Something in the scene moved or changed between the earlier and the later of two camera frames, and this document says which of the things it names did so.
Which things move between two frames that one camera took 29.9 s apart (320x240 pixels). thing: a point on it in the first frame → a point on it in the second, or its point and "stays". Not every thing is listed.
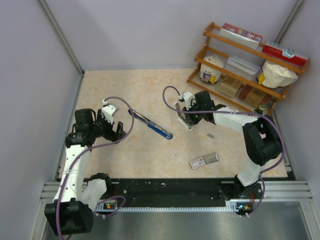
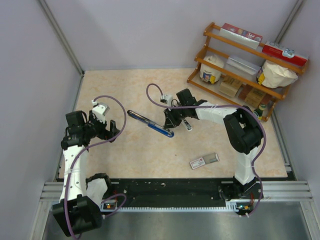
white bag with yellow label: [272, 76] stays
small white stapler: [181, 117] stays
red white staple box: [211, 158] stays
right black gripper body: [195, 118] → [176, 115]
